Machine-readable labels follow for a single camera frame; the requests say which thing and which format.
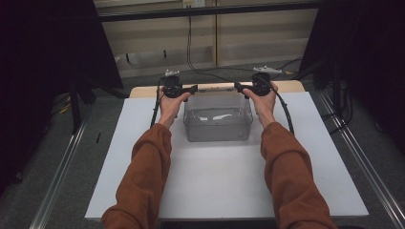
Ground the left hand-held gripper black cable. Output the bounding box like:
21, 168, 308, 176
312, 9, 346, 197
149, 76, 166, 129

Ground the black horizontal bar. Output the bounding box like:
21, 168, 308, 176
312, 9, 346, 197
97, 0, 323, 23

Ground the clear grey plastic box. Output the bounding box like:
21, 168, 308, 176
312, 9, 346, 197
182, 92, 255, 143

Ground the bundle of black floor cables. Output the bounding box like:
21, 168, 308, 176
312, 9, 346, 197
320, 81, 355, 135

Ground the long black hanging cable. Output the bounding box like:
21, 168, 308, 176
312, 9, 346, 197
185, 15, 304, 82

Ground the person's right hand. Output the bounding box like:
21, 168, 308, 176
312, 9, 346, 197
242, 81, 279, 130

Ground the light wooden cabinet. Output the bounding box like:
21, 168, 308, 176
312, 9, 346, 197
100, 7, 319, 79

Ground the person's left hand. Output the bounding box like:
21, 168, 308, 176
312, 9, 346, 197
157, 86, 192, 130

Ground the light wooden table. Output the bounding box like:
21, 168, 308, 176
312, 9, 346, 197
128, 79, 306, 99

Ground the black metal stand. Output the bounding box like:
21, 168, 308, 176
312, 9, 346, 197
69, 77, 83, 135
330, 52, 344, 117

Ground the right hand-held gripper black cable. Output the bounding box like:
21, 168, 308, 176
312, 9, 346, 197
269, 80, 296, 135

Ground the black curtain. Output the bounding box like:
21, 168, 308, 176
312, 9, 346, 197
0, 0, 124, 195
297, 0, 405, 156

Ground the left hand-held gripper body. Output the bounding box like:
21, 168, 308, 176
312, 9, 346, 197
161, 70, 184, 99

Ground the white table cover sheet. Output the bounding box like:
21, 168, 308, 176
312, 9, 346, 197
84, 91, 370, 221

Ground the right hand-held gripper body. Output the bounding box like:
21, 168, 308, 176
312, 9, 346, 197
250, 65, 283, 97

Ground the clear plastic box lid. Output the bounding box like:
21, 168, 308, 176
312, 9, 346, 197
195, 82, 238, 94

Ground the hand-held gripper black cable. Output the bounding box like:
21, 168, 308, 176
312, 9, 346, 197
149, 76, 166, 129
269, 80, 296, 135

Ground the aluminium floor rail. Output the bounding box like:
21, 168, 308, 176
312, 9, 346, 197
317, 90, 405, 229
28, 118, 91, 229

